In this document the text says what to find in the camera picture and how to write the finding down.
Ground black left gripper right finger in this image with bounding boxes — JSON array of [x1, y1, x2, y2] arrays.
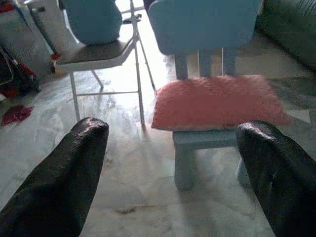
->
[[237, 120, 316, 237]]

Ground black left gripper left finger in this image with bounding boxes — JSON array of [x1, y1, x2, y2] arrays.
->
[[0, 117, 110, 237]]

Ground red fabric pillow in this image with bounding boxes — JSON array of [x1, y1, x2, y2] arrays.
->
[[151, 75, 294, 132]]

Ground dark sofa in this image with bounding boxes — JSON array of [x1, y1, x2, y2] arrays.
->
[[255, 0, 316, 73]]

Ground dark red cloth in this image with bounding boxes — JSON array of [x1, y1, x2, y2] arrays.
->
[[0, 104, 35, 127]]

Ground black red stroller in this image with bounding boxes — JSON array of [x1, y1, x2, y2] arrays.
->
[[0, 0, 42, 100]]

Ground white metal folding chair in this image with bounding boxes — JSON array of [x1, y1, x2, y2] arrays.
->
[[24, 0, 157, 128]]

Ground teal cushion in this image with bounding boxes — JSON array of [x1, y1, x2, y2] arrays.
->
[[61, 0, 123, 47]]

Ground light blue kids chair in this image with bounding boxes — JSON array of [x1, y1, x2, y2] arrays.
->
[[147, 0, 263, 191]]

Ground black sandal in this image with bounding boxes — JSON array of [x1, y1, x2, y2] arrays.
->
[[121, 13, 143, 26]]

